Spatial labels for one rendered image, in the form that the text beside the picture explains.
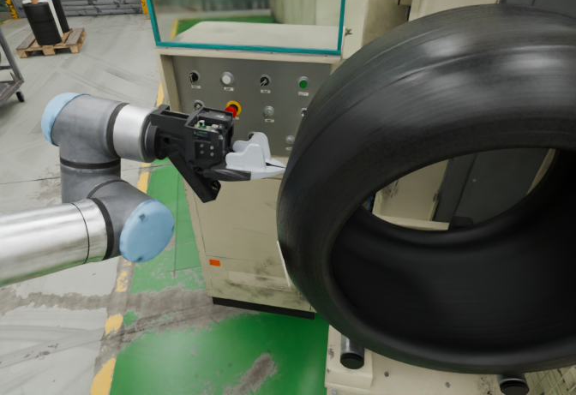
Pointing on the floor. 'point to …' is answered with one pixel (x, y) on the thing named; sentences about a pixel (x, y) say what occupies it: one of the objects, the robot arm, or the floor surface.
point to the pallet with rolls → (49, 27)
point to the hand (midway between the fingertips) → (277, 171)
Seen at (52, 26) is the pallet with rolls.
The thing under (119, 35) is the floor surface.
